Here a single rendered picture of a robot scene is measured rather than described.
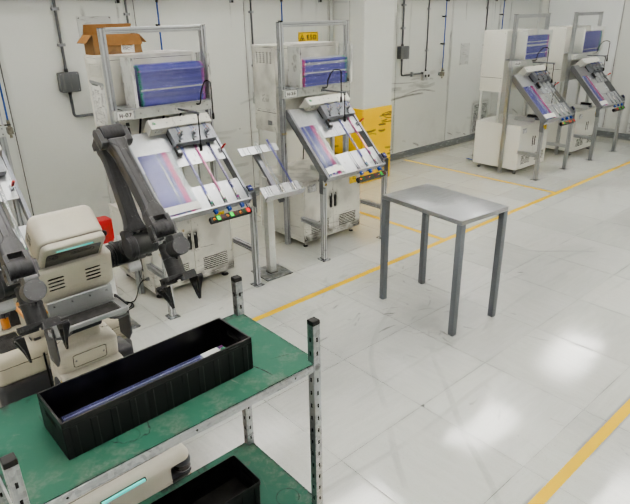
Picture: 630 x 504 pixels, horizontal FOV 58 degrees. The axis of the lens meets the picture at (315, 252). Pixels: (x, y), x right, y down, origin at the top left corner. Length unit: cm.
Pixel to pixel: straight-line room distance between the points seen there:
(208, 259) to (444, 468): 248
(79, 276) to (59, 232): 19
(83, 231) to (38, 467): 75
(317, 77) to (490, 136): 341
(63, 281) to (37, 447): 61
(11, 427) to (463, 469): 194
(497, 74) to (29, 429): 687
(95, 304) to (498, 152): 640
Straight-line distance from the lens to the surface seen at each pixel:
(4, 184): 382
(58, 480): 158
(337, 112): 512
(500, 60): 772
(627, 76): 1038
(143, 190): 191
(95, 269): 210
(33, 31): 549
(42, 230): 198
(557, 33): 899
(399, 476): 282
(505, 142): 776
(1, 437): 178
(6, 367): 244
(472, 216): 360
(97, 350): 223
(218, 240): 451
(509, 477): 292
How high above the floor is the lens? 197
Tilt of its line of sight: 23 degrees down
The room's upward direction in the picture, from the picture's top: 1 degrees counter-clockwise
